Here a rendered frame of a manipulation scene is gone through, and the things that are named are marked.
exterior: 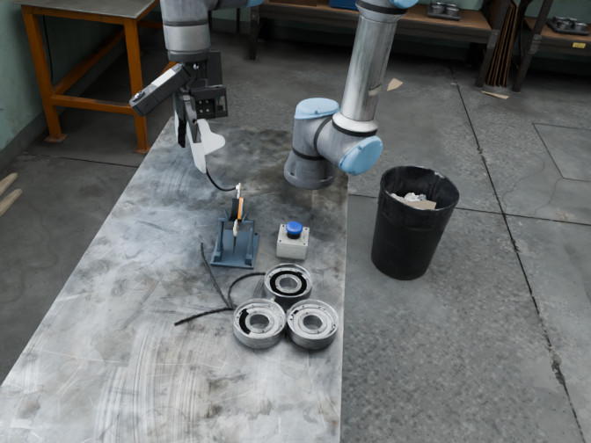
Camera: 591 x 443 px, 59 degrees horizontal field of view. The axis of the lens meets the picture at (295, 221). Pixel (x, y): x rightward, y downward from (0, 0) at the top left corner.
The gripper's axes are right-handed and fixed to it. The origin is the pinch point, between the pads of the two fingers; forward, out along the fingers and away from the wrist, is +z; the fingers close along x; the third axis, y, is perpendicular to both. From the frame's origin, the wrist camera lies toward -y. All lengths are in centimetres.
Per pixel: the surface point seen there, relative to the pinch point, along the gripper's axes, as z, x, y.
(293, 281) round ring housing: 30.2, -4.5, 18.8
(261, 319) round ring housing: 32.0, -11.6, 8.4
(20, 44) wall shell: 11, 233, -32
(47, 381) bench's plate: 32.4, -10.6, -32.3
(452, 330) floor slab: 107, 36, 108
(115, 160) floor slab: 72, 202, 2
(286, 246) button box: 26.7, 4.6, 21.2
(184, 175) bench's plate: 22, 46, 8
